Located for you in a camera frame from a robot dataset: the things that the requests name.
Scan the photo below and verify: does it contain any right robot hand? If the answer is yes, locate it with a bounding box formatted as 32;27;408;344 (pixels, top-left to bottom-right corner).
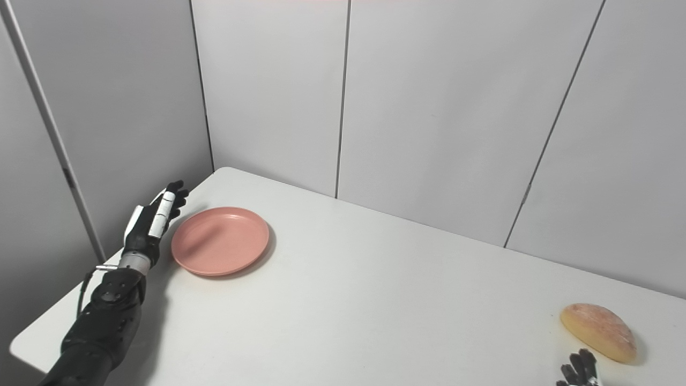
556;348;601;386

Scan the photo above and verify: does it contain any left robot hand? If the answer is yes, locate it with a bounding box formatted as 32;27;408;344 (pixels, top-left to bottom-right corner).
122;180;190;269

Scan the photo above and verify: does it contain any bread roll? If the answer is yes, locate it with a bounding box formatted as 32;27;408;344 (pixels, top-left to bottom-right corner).
560;303;638;365

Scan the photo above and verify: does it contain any pink plate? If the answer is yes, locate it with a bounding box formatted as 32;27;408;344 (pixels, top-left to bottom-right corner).
171;207;271;277

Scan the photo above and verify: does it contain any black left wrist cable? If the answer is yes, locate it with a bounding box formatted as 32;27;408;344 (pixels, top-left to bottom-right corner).
77;265;120;318

